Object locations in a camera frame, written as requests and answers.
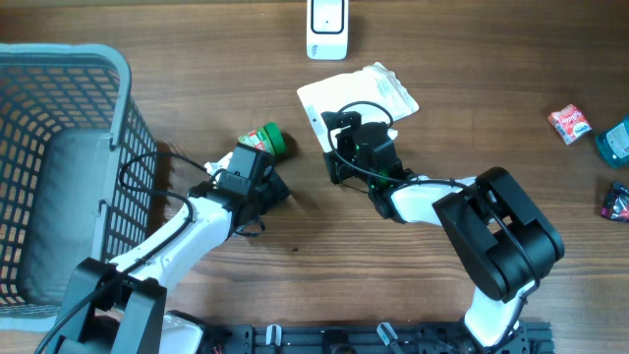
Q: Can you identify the black red snack packet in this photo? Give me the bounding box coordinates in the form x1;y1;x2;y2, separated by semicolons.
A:
600;181;629;222

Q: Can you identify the red white small box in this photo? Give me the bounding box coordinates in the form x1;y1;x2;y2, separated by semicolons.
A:
547;104;592;146

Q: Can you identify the white barcode scanner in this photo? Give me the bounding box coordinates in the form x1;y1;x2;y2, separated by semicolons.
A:
307;0;349;61

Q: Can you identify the grey plastic basket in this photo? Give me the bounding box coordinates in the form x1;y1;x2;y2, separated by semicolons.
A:
1;44;156;332

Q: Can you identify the black mounting rail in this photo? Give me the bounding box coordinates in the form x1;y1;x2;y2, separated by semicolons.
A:
196;322;555;354

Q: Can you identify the brown snack pouch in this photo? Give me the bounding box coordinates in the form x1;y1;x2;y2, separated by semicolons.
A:
297;62;420;152

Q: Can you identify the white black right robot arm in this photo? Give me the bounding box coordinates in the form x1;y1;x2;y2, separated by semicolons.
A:
310;107;565;353

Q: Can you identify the green lid jar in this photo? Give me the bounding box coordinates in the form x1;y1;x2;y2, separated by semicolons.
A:
238;122;287;157

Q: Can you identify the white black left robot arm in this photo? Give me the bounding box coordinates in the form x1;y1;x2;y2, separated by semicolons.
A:
36;144;290;353

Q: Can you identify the blue mouthwash bottle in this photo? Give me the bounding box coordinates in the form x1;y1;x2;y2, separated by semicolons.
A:
596;115;629;168

